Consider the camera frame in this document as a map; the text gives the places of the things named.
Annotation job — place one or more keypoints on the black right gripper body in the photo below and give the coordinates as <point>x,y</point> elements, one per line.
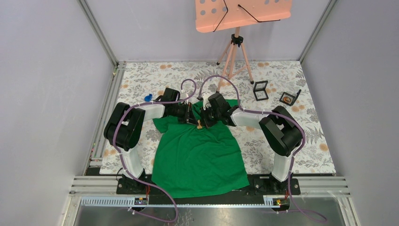
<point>211,117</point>

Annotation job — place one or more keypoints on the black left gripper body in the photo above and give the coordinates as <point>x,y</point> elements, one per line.
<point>181,111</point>

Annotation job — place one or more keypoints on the green t-shirt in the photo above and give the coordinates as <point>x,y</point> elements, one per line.
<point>191,162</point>

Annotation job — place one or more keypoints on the black display box frame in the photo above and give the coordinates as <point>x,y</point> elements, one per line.
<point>259,90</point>

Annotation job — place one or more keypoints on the black box with ring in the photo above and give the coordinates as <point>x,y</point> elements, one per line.
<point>289,99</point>

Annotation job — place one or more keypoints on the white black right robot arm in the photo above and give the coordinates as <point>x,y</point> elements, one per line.
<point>283,133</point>

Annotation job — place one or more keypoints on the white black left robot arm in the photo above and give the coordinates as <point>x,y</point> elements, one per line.
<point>124,127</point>

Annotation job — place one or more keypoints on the small blue object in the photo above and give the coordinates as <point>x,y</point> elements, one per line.
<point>148,98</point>

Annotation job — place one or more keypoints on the pink music stand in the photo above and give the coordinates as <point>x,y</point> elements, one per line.
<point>218,15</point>

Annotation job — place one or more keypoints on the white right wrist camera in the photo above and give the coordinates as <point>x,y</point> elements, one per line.
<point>206,103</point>

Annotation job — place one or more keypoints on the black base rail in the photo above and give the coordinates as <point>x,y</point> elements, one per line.
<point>260,187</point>

